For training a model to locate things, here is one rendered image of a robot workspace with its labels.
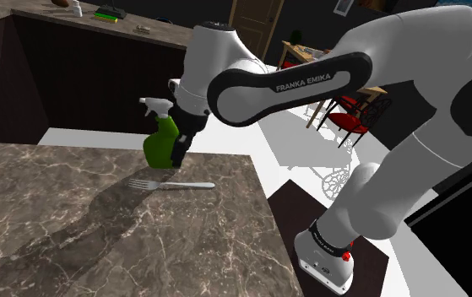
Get green spray bottle white trigger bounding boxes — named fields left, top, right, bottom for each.
left=138, top=96, right=180, bottom=170

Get silver fork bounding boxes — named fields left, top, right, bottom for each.
left=127, top=177, right=216, bottom=192

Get dark kitchen counter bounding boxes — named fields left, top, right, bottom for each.
left=0, top=0, right=196, bottom=145

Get brown wooden door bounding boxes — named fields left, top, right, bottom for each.
left=228, top=0, right=285, bottom=62

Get wooden table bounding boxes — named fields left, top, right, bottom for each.
left=277, top=30, right=389, bottom=129

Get dark robot stand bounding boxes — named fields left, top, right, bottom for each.
left=266, top=178, right=390, bottom=297

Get red seat black chair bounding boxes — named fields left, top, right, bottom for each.
left=317, top=94, right=393, bottom=149

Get framed wall picture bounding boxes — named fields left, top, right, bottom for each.
left=333, top=0, right=355, bottom=18

